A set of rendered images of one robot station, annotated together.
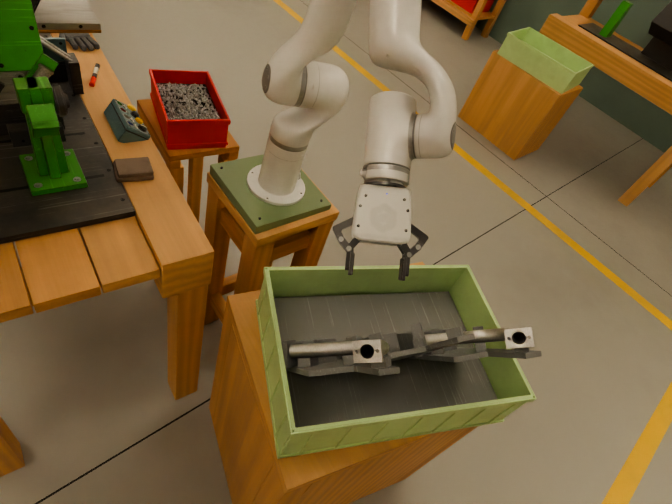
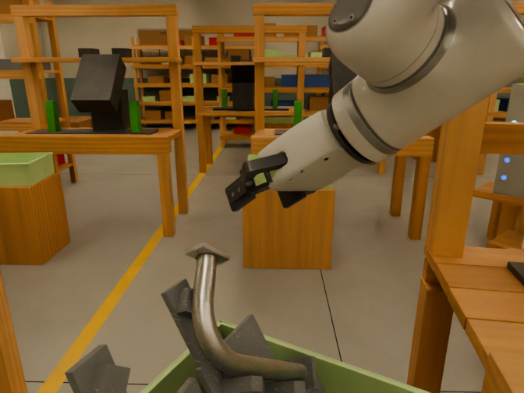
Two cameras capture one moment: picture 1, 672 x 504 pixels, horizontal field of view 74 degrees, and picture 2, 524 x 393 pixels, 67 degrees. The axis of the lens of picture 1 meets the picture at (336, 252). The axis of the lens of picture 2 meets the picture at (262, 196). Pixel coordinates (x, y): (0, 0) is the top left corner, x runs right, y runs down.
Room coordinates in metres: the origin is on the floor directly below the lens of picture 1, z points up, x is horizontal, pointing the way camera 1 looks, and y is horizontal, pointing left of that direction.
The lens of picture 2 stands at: (0.96, -0.33, 1.42)
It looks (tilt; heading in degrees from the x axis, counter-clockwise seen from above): 18 degrees down; 149
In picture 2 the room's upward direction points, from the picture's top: straight up
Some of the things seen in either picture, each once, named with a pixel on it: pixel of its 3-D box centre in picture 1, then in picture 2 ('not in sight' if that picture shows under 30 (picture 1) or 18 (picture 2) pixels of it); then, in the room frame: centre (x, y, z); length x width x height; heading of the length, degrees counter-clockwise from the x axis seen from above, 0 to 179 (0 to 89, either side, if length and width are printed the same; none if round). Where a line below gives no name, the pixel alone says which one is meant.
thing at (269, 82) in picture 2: not in sight; (299, 87); (-5.39, 4.30, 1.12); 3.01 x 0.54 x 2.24; 57
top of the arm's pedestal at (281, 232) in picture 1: (273, 196); not in sight; (1.10, 0.26, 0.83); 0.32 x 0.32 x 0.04; 54
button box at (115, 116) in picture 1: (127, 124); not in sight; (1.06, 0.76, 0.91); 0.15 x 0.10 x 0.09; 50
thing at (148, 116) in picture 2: not in sight; (196, 83); (-8.71, 3.59, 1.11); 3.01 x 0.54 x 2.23; 57
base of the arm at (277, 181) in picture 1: (282, 163); not in sight; (1.10, 0.26, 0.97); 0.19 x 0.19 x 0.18
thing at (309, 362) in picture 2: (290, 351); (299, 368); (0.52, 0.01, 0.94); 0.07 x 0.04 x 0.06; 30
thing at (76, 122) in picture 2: not in sight; (73, 129); (-8.55, 0.63, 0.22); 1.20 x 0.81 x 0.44; 150
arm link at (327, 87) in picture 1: (309, 104); not in sight; (1.12, 0.23, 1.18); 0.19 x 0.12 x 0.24; 124
